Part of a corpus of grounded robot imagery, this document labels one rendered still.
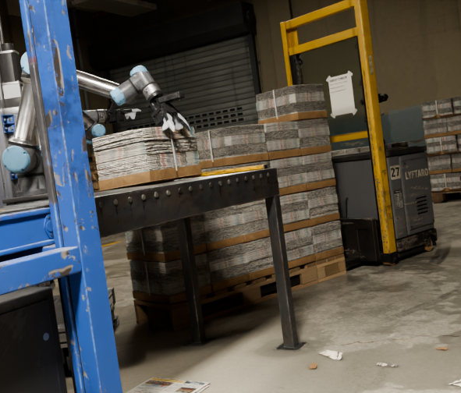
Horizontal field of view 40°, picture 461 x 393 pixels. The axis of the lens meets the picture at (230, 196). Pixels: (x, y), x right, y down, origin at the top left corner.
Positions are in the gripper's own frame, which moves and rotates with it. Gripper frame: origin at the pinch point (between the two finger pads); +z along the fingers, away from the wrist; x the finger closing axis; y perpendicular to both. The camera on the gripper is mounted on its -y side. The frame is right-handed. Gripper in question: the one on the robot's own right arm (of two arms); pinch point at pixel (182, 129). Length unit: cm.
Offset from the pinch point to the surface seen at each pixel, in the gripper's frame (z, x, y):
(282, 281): 75, -22, 15
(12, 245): 41, 121, -13
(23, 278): 54, 131, -23
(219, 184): 35.2, 20.5, -11.5
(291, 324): 92, -23, 24
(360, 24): -45, -196, -47
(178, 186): 33, 46, -12
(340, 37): -50, -203, -29
